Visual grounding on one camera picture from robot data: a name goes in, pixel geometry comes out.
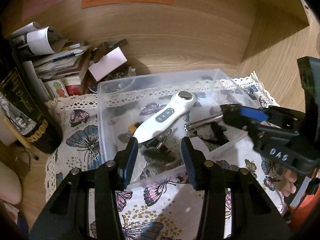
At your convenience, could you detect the dark wine bottle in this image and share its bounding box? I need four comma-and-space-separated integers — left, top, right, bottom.
0, 34, 63, 154

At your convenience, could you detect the stack of books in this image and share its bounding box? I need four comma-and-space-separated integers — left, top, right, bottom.
22, 42, 93, 98

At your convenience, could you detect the butterfly print tablecloth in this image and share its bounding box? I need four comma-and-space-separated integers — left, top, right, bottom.
45, 71, 298, 240

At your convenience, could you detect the pile of metal keys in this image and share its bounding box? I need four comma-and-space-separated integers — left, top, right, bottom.
140, 130, 187, 178

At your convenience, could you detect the white card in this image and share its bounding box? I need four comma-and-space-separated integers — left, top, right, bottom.
88, 47, 127, 82

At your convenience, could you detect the metal rod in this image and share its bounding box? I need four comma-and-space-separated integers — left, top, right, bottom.
184, 114, 224, 132

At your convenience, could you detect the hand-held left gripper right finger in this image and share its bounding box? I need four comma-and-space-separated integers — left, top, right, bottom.
180, 136, 292, 240

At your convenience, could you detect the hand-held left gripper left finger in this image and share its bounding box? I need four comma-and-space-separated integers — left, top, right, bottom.
29, 137, 139, 240

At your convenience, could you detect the clear plastic box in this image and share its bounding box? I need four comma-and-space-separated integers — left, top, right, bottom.
96, 69, 259, 190

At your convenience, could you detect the white handheld massager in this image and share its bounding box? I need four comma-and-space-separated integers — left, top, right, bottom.
132, 91, 196, 144

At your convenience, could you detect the colourful printed card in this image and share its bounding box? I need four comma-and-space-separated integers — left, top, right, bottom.
46, 79, 69, 99

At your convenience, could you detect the orange garment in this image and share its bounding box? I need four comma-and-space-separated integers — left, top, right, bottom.
287, 192, 320, 230

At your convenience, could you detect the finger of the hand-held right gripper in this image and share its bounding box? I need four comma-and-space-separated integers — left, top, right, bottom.
224, 116, 263, 130
220, 104, 269, 122

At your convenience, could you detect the pink sticky note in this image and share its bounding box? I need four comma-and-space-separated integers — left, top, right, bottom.
21, 0, 70, 22

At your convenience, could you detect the pink cup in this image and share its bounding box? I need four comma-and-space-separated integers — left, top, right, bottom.
0, 160, 23, 205

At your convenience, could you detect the person's right hand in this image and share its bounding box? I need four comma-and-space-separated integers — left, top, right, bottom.
281, 169, 300, 197

